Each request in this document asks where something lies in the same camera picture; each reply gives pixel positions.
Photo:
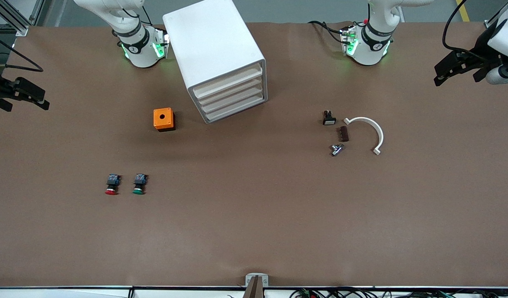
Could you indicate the red push button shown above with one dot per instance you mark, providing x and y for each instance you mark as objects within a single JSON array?
[{"x": 112, "y": 184}]

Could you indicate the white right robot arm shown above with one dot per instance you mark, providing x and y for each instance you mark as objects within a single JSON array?
[{"x": 140, "y": 49}]

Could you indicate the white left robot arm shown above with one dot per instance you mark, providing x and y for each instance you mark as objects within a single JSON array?
[{"x": 371, "y": 45}]

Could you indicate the green push button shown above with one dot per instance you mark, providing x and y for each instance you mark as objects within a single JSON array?
[{"x": 139, "y": 184}]

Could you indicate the white curved plastic arc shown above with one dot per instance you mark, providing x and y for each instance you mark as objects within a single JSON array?
[{"x": 378, "y": 131}]

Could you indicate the brown terminal block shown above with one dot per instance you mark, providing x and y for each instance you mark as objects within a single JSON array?
[{"x": 344, "y": 134}]

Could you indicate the silver metal connector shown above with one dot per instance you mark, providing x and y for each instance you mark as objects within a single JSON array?
[{"x": 336, "y": 150}]

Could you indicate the aluminium frame profile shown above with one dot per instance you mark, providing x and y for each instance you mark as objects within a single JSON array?
[
  {"x": 13, "y": 18},
  {"x": 496, "y": 14}
]

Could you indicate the orange button enclosure box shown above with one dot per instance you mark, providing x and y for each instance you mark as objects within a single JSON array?
[{"x": 162, "y": 118}]

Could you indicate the black white push button switch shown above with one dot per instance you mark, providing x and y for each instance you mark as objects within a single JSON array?
[{"x": 329, "y": 118}]

